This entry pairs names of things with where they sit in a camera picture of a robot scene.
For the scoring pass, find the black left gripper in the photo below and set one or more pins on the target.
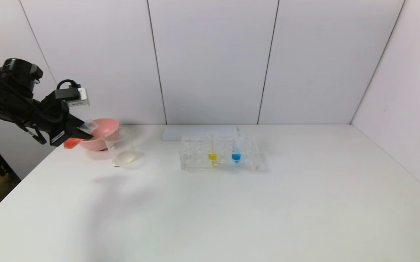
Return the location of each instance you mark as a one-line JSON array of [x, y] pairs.
[[61, 132]]

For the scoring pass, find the test tube with red pigment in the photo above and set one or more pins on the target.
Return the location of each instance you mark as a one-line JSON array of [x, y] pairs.
[[72, 143]]

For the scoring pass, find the orange and black left arm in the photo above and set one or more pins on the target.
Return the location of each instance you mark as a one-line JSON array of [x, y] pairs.
[[9, 98]]

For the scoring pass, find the clear glass beaker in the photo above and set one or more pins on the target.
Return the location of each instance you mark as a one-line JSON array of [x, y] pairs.
[[124, 157]]

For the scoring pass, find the test tube with yellow pigment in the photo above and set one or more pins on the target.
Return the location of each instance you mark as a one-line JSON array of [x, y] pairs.
[[212, 156]]

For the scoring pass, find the clear acrylic test tube rack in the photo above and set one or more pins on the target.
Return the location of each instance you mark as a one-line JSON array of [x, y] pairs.
[[224, 165]]

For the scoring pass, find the test tube with blue pigment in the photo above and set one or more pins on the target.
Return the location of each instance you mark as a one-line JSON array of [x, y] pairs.
[[235, 156]]

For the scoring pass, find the pink plastic bowl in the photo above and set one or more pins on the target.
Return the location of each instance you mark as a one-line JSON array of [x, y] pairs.
[[102, 136]]

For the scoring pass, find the white paper sheet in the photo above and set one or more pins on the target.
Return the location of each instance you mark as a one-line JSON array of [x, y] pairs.
[[173, 133]]

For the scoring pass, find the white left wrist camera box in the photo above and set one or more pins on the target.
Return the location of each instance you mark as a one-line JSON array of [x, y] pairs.
[[80, 97]]

